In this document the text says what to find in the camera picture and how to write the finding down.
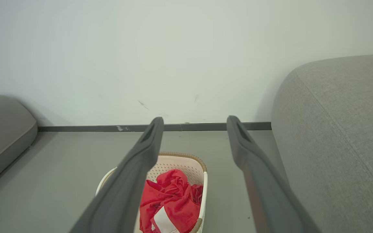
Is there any red clothing with white print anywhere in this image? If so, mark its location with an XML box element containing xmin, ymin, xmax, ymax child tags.
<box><xmin>139</xmin><ymin>169</ymin><xmax>204</xmax><ymax>233</ymax></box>

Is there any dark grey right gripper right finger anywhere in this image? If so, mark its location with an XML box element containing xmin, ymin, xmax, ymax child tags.
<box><xmin>226</xmin><ymin>115</ymin><xmax>322</xmax><ymax>233</ymax></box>

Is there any grey fabric sofa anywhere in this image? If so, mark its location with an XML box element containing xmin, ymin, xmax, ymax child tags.
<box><xmin>271</xmin><ymin>53</ymin><xmax>373</xmax><ymax>233</ymax></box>

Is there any black wall baseboard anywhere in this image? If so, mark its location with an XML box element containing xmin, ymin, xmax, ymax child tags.
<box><xmin>38</xmin><ymin>122</ymin><xmax>272</xmax><ymax>132</ymax></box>

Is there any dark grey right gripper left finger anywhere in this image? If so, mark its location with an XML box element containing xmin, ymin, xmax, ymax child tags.
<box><xmin>69</xmin><ymin>116</ymin><xmax>164</xmax><ymax>233</ymax></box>

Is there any cream perforated plastic laundry basket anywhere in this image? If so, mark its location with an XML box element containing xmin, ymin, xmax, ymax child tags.
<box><xmin>95</xmin><ymin>151</ymin><xmax>208</xmax><ymax>233</ymax></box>

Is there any grey rounded seat cushion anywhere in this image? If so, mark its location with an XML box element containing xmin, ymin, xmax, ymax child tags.
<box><xmin>0</xmin><ymin>94</ymin><xmax>38</xmax><ymax>193</ymax></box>

